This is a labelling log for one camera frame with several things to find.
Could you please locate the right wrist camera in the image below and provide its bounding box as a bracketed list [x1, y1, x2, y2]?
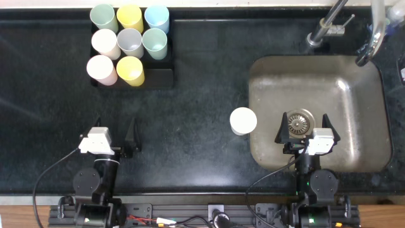
[306, 127, 335, 156]

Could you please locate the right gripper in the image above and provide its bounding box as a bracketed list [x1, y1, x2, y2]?
[274, 111, 341, 155]

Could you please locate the grey cup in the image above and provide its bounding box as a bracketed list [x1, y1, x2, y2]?
[116, 28, 144, 60]

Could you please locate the mounting rail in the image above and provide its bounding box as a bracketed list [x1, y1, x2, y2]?
[47, 196, 361, 228]

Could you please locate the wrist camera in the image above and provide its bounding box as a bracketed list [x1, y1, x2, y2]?
[78, 126, 115, 156]
[306, 127, 335, 156]

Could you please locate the blue cup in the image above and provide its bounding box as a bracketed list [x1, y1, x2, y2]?
[144, 4, 170, 34]

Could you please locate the black cable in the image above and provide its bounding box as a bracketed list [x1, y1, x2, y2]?
[32, 148, 80, 228]
[245, 139, 309, 228]

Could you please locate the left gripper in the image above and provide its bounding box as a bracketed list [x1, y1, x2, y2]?
[93, 115, 142, 159]

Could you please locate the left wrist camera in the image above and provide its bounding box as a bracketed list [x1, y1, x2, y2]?
[78, 126, 115, 156]

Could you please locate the steel sink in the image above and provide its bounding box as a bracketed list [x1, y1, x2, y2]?
[248, 55, 393, 174]

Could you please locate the green cup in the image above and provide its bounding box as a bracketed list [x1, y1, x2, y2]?
[89, 3, 119, 34]
[142, 27, 168, 61]

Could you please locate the pink cup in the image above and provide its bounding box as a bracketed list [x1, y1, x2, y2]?
[86, 54, 118, 87]

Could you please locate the black tray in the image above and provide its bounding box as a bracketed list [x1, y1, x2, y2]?
[90, 18, 175, 89]

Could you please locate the steel tap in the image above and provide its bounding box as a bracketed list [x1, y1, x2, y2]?
[305, 0, 389, 68]

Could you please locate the yellow cup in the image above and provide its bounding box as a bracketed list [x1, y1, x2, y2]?
[116, 56, 146, 87]
[116, 4, 144, 34]

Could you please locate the white cup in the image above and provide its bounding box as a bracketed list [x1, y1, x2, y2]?
[91, 28, 122, 61]
[229, 107, 258, 136]

